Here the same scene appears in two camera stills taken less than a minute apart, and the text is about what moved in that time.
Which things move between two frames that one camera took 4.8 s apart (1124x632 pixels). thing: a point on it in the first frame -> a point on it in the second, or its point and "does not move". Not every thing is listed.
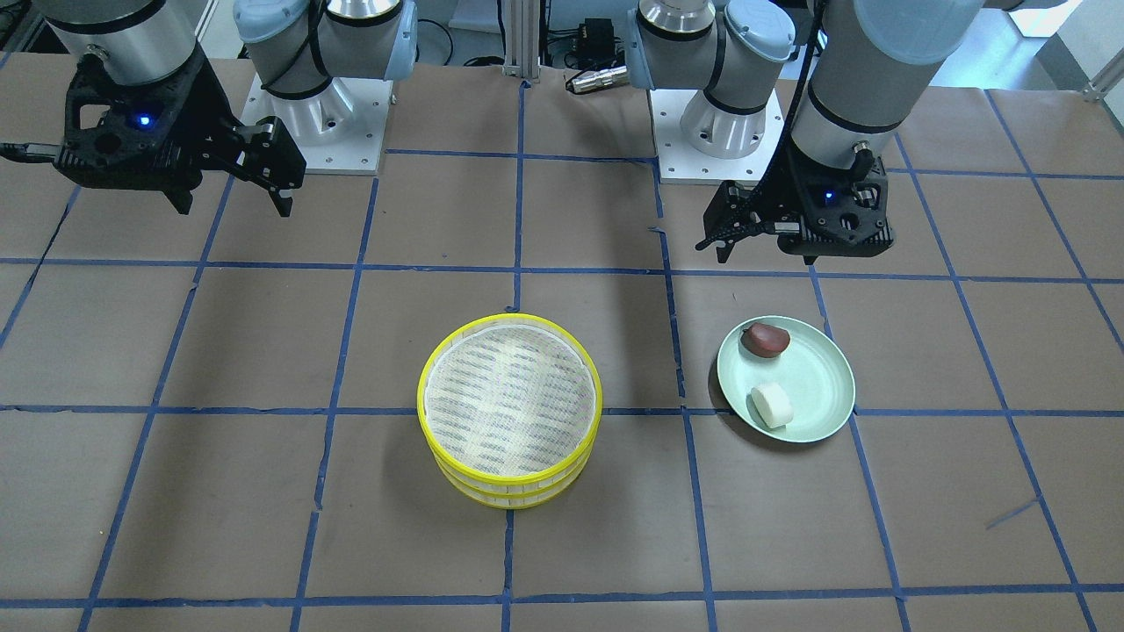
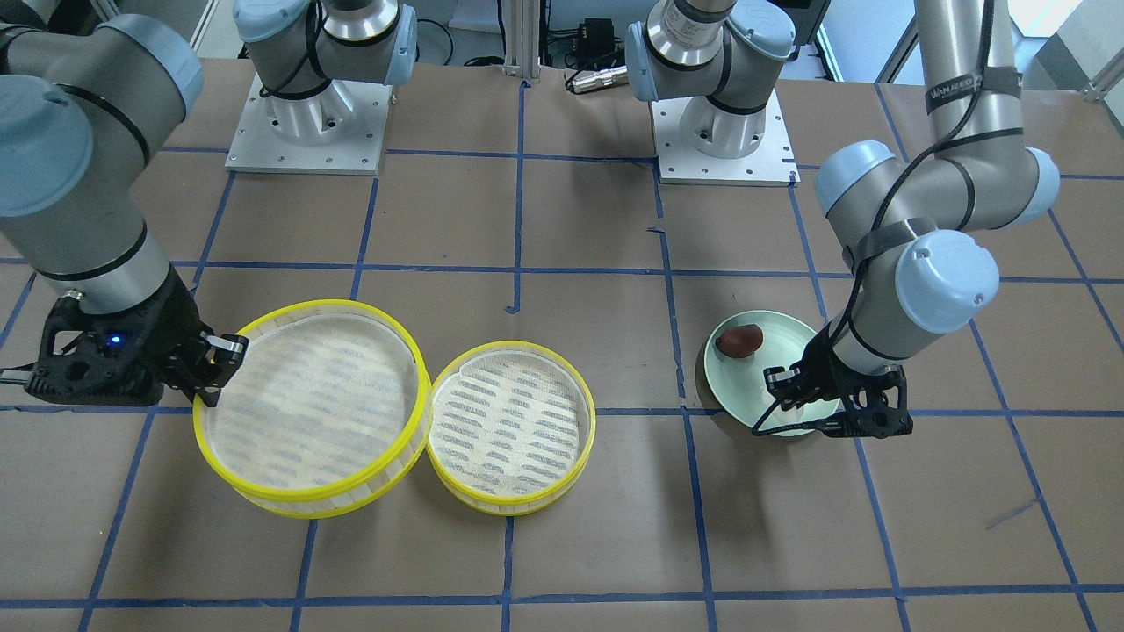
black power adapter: x=595 y=42 does not move
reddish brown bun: x=766 y=341 -> x=739 y=341
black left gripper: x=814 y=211 -> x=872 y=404
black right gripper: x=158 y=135 -> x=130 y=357
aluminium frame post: x=522 y=39 does not move
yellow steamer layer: x=510 y=402 -> x=328 y=414
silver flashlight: x=597 y=79 does not move
